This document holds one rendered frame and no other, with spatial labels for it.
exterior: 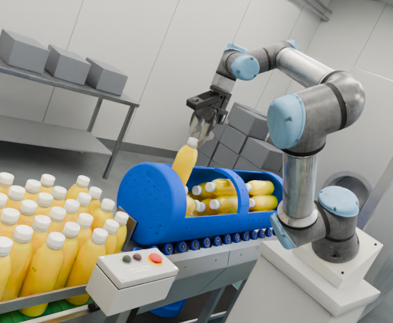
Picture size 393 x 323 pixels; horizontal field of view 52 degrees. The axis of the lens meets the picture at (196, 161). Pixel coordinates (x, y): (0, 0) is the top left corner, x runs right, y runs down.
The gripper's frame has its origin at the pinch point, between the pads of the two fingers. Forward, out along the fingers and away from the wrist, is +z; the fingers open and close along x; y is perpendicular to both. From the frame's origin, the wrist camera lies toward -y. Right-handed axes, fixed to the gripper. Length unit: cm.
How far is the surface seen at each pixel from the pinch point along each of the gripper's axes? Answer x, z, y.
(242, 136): 182, 51, 321
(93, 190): 5.9, 22.8, -29.8
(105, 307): -32, 32, -47
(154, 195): -2.9, 19.9, -12.1
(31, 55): 246, 32, 63
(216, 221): -13.8, 25.5, 13.8
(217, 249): -11, 43, 30
